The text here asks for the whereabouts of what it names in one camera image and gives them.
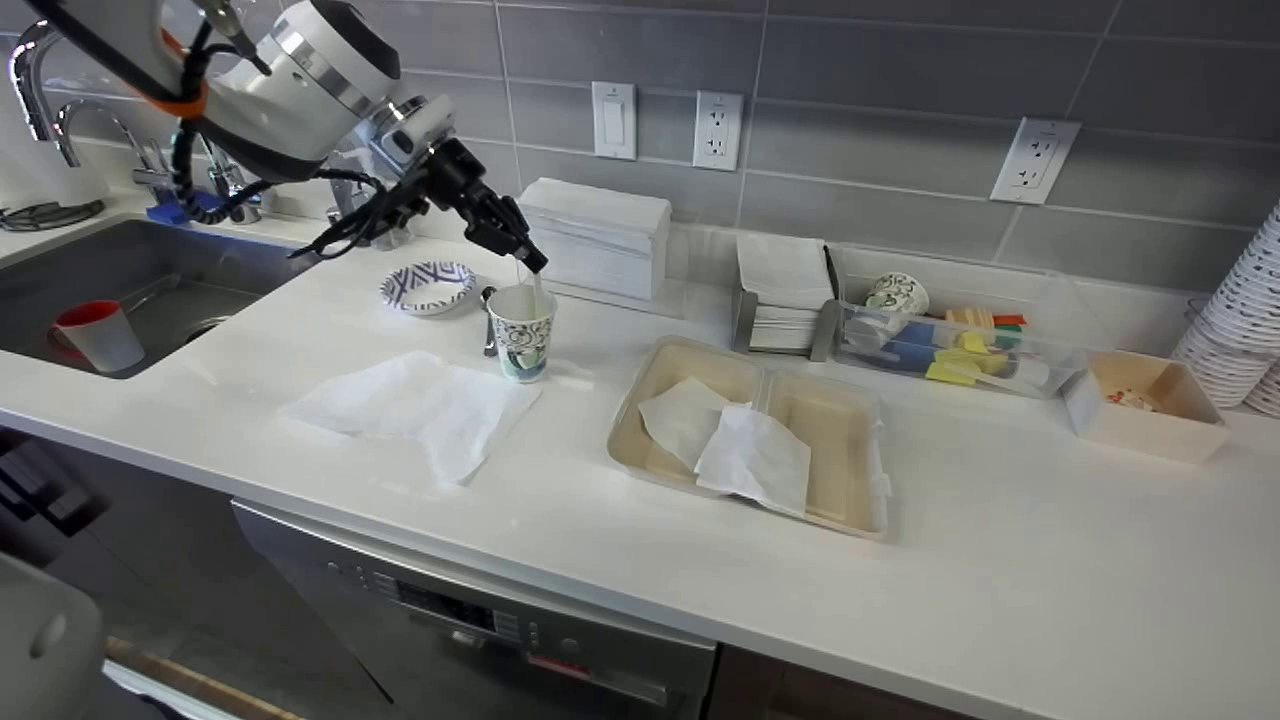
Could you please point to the grey metal spoon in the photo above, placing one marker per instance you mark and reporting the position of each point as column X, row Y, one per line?
column 488, row 320

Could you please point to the stainless dishwasher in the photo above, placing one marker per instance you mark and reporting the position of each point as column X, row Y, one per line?
column 466, row 626

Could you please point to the patterned paper cup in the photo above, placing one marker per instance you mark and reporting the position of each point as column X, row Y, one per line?
column 526, row 339

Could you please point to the shallow rectangular serving tray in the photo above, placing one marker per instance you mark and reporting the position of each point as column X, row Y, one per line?
column 825, row 461

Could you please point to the white napkin box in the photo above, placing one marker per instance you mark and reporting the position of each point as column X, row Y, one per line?
column 592, row 240

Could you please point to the clear condiment packet container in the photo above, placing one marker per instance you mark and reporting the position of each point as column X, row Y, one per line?
column 946, row 341

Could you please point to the small open cardboard box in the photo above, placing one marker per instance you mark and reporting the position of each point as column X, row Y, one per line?
column 1145, row 412

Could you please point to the white wall switch plate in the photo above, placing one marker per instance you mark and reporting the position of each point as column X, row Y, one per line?
column 612, row 123

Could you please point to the white plastic spoon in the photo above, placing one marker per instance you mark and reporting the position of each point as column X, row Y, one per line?
column 537, row 282

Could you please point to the blue patterned ceramic bowl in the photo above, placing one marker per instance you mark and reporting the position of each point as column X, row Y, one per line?
column 430, row 288

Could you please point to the chrome faucet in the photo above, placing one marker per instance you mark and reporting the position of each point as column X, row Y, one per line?
column 24, row 83

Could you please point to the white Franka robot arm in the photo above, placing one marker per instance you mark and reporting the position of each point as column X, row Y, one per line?
column 287, row 61

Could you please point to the white wall outlet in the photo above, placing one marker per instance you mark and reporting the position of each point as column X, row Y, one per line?
column 1035, row 162
column 717, row 128

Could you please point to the grey plastic seat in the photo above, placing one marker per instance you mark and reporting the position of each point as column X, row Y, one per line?
column 45, row 642

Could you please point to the blue sponge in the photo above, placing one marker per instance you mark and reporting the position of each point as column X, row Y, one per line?
column 183, row 210

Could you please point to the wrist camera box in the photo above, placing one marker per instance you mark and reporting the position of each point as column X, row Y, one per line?
column 405, row 124

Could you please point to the white paper towel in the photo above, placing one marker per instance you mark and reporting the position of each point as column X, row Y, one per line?
column 405, row 405

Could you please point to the dark lower cabinet door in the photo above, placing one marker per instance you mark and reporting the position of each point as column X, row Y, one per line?
column 825, row 694

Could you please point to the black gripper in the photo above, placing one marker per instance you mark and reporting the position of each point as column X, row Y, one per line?
column 471, row 180

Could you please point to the stack of patterned paper cups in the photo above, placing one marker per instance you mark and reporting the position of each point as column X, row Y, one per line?
column 1243, row 320

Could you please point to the steel sink basin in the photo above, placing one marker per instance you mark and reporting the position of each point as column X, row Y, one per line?
column 144, row 272

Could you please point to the dark grey utensil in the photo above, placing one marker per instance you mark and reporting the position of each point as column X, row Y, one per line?
column 45, row 212

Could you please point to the red plastic cup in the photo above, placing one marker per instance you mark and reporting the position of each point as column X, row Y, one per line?
column 101, row 339

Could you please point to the black block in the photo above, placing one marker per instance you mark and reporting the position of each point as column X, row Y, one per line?
column 40, row 485

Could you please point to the folded white napkin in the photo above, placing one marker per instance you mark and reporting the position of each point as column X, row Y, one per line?
column 753, row 461
column 680, row 421

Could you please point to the metal napkin holder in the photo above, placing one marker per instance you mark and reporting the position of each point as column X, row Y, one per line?
column 782, row 303

